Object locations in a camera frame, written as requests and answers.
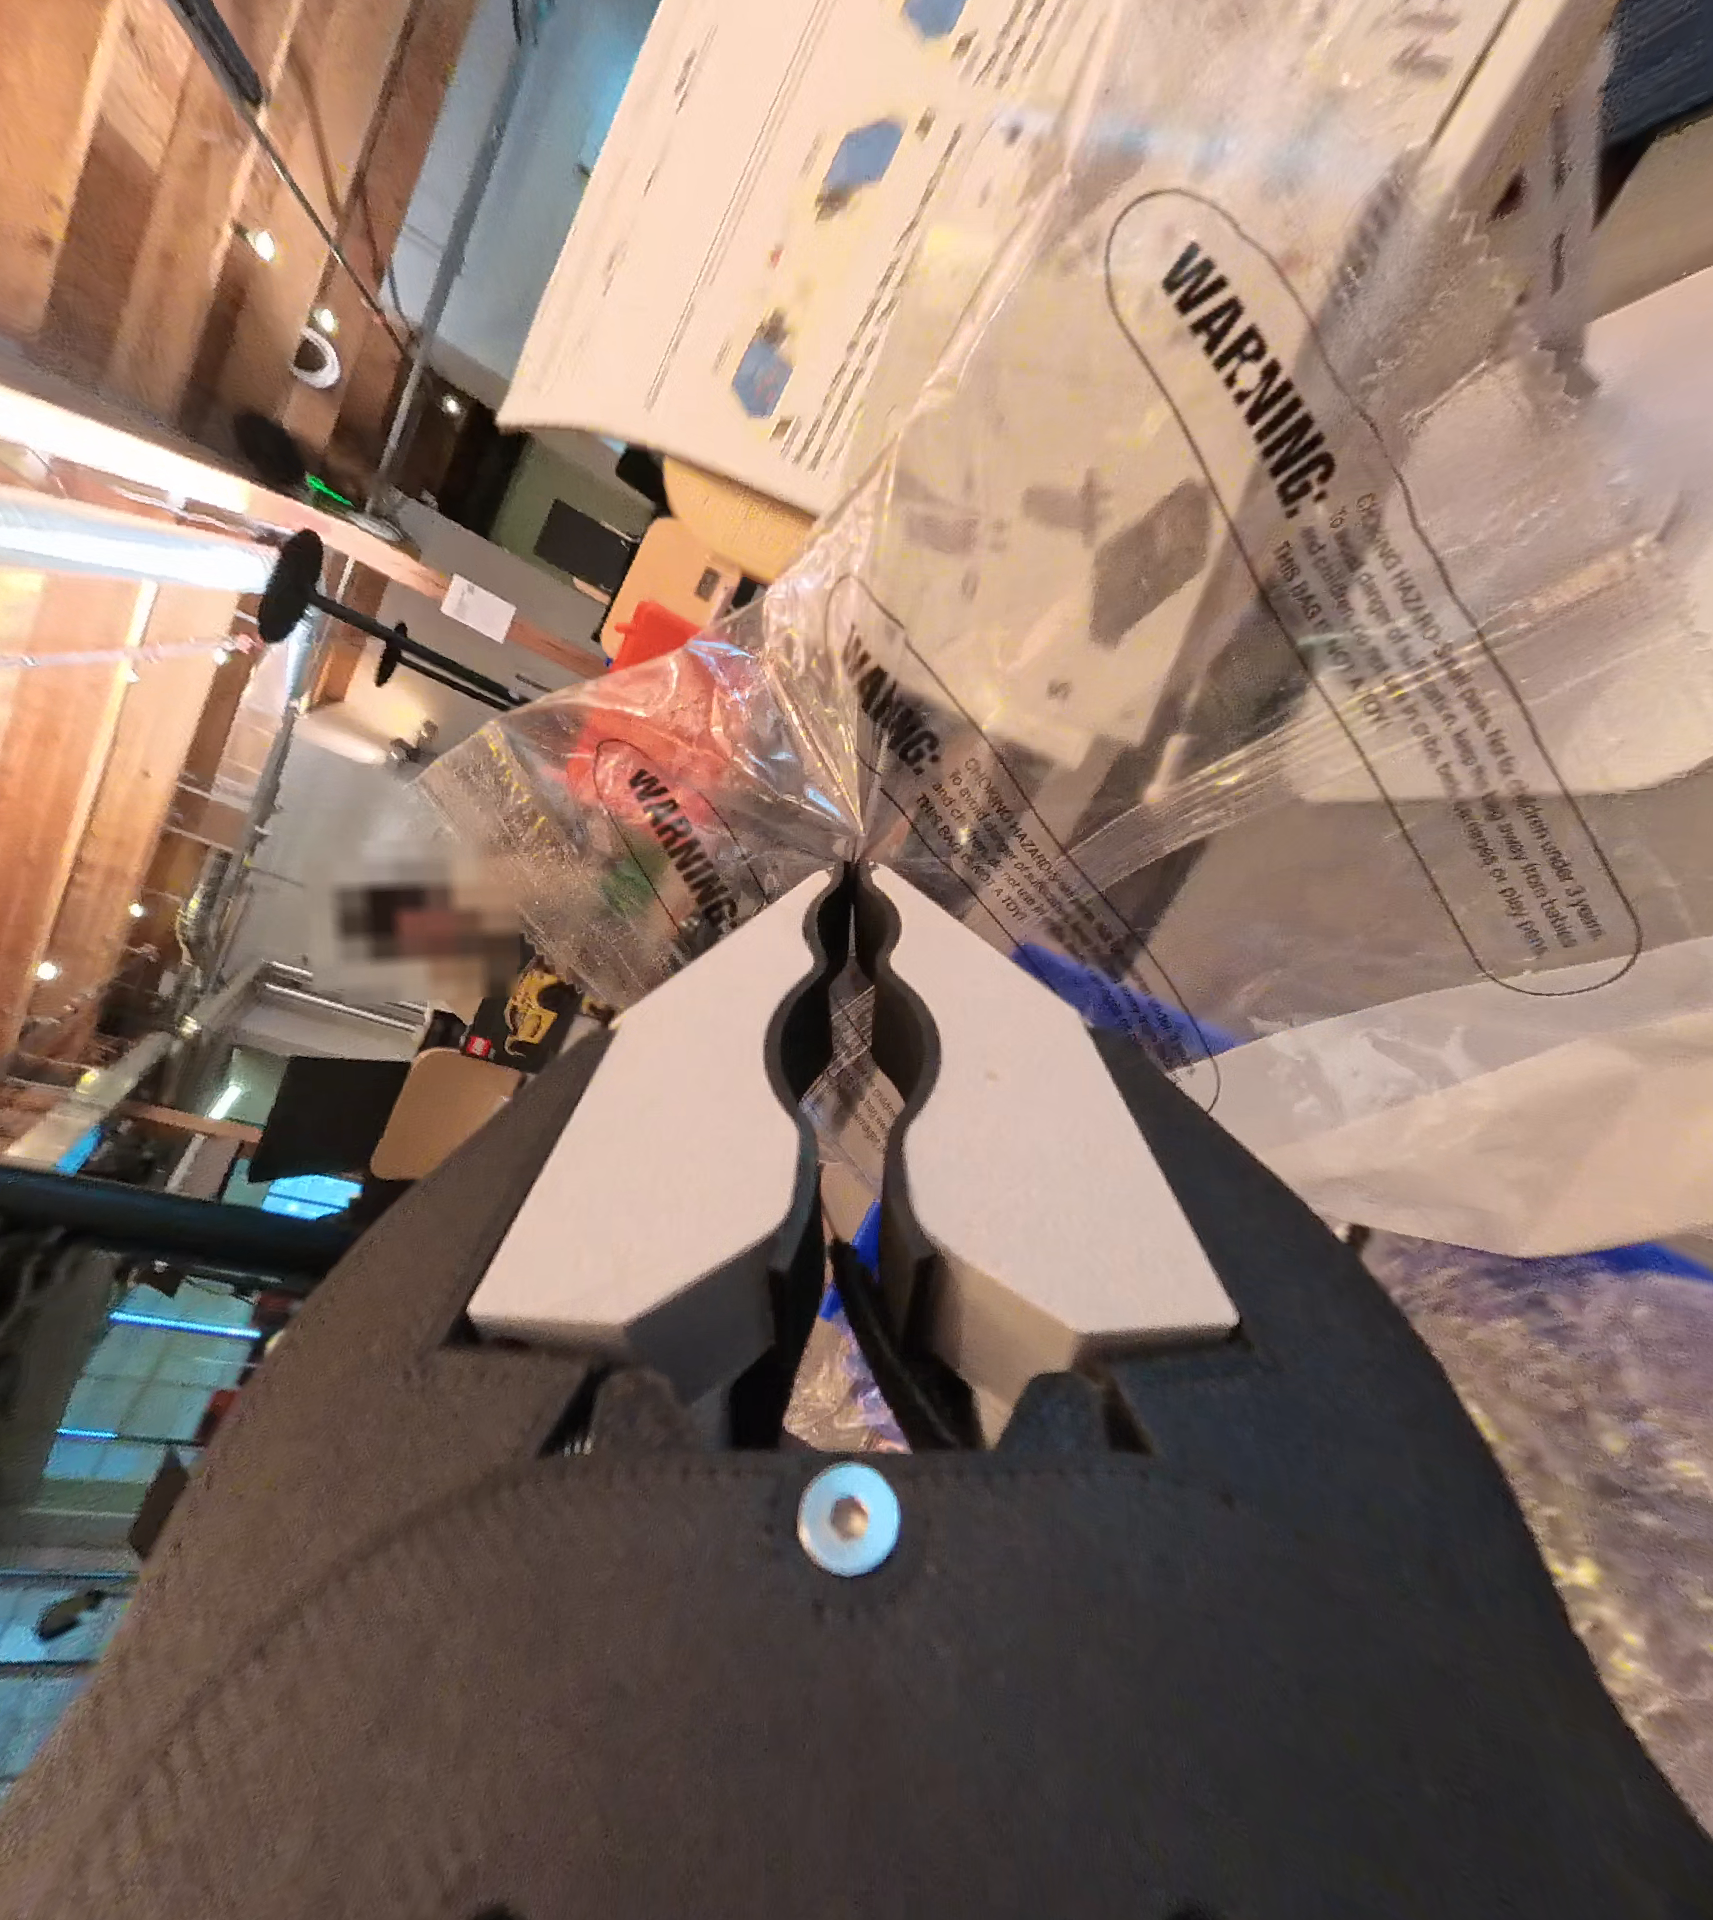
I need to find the black pillar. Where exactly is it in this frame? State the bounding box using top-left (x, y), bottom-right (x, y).
top-left (0, 1135), bottom-right (354, 1286)

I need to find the red storage bin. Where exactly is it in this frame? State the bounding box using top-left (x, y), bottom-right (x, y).
top-left (609, 593), bottom-right (729, 681)

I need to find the instruction manual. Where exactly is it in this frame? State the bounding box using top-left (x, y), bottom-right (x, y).
top-left (496, 0), bottom-right (1615, 519)

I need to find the silver air duct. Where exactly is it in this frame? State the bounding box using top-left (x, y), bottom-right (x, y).
top-left (0, 450), bottom-right (302, 596)

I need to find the wooden book stand, white base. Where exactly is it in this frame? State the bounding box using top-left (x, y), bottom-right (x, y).
top-left (616, 180), bottom-right (1713, 807)

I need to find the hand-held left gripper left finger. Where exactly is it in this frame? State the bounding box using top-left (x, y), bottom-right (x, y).
top-left (467, 868), bottom-right (852, 1418)

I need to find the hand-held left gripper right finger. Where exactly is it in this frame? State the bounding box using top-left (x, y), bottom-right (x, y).
top-left (862, 868), bottom-right (1246, 1436)

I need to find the clear plastic bag of parts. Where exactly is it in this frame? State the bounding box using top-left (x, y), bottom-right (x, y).
top-left (422, 0), bottom-right (1713, 1293)

